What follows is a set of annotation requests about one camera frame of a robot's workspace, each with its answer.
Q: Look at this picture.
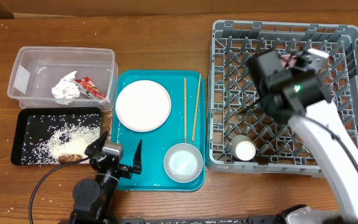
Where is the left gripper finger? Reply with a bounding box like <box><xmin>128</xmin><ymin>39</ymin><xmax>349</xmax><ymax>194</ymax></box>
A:
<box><xmin>87</xmin><ymin>131</ymin><xmax>109</xmax><ymax>152</ymax></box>
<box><xmin>132</xmin><ymin>140</ymin><xmax>142</xmax><ymax>175</ymax></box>

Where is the pink bowl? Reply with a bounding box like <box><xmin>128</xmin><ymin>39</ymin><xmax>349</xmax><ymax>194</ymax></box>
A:
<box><xmin>280</xmin><ymin>54</ymin><xmax>296</xmax><ymax>68</ymax></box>

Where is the white round plate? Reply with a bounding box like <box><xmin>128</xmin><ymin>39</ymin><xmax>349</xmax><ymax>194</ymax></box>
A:
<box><xmin>115</xmin><ymin>80</ymin><xmax>172</xmax><ymax>132</ymax></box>

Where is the red snack wrapper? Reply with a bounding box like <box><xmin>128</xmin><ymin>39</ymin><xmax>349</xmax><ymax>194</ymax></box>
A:
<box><xmin>75</xmin><ymin>77</ymin><xmax>106</xmax><ymax>100</ymax></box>

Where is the white napkin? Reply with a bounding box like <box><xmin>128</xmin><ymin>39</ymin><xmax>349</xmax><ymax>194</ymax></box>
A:
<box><xmin>51</xmin><ymin>71</ymin><xmax>80</xmax><ymax>99</ymax></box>

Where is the white paper cup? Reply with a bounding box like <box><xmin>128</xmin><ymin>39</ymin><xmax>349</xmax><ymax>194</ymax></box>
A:
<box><xmin>229</xmin><ymin>135</ymin><xmax>257</xmax><ymax>161</ymax></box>

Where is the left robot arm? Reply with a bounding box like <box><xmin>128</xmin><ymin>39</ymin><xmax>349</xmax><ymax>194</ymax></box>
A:
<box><xmin>70</xmin><ymin>131</ymin><xmax>142</xmax><ymax>223</ymax></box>

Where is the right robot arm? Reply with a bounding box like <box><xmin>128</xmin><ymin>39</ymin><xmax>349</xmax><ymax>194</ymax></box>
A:
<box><xmin>246</xmin><ymin>49</ymin><xmax>358</xmax><ymax>223</ymax></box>

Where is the grey dishwasher rack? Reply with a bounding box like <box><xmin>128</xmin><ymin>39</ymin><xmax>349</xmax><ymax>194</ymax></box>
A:
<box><xmin>206</xmin><ymin>20</ymin><xmax>358</xmax><ymax>177</ymax></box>

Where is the grey bowl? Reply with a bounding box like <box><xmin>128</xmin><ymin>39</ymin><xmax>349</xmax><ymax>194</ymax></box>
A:
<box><xmin>163</xmin><ymin>143</ymin><xmax>204</xmax><ymax>184</ymax></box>

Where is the black plastic tray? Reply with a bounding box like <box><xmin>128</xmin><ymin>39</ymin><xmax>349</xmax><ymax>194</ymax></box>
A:
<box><xmin>11</xmin><ymin>107</ymin><xmax>102</xmax><ymax>165</ymax></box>

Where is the teal serving tray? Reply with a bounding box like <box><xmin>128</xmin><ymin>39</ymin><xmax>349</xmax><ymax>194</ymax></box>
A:
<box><xmin>111</xmin><ymin>70</ymin><xmax>206</xmax><ymax>192</ymax></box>

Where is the left wooden chopstick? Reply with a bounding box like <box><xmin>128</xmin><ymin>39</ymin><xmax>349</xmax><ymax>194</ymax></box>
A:
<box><xmin>183</xmin><ymin>77</ymin><xmax>187</xmax><ymax>143</ymax></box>

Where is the wooden chopstick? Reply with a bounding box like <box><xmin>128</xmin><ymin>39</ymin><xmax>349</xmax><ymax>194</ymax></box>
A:
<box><xmin>183</xmin><ymin>77</ymin><xmax>187</xmax><ymax>143</ymax></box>
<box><xmin>191</xmin><ymin>73</ymin><xmax>201</xmax><ymax>142</ymax></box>

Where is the clear plastic storage bin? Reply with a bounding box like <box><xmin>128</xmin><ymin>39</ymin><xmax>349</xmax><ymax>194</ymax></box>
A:
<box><xmin>7</xmin><ymin>46</ymin><xmax>118</xmax><ymax>111</ymax></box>

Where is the right wooden chopstick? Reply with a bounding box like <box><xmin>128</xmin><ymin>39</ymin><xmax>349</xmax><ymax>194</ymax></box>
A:
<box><xmin>191</xmin><ymin>73</ymin><xmax>201</xmax><ymax>142</ymax></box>

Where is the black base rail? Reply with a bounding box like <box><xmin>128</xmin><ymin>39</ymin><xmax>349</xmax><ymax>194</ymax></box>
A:
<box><xmin>102</xmin><ymin>215</ymin><xmax>286</xmax><ymax>224</ymax></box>

